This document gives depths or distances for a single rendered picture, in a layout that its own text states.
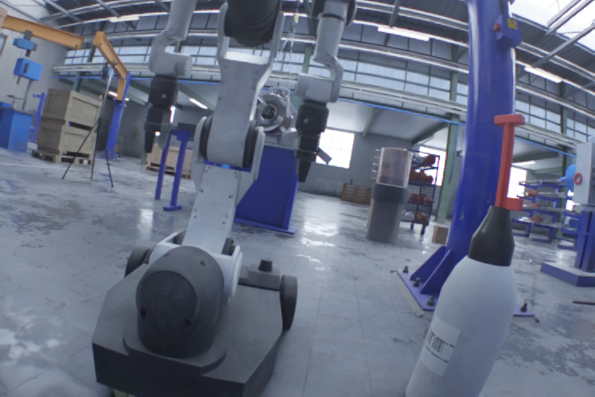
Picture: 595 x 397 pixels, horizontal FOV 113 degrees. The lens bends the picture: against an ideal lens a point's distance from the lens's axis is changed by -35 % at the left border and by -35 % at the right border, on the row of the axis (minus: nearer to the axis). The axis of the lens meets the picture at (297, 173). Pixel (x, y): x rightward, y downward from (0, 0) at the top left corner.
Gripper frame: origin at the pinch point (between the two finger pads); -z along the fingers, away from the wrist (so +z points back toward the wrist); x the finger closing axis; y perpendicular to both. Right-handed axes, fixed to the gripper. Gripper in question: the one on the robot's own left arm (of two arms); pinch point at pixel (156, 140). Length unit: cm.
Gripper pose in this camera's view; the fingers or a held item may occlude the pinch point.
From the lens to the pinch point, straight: 93.0
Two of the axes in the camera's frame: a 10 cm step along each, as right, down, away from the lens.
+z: 2.0, -9.6, -1.8
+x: -0.6, -2.0, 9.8
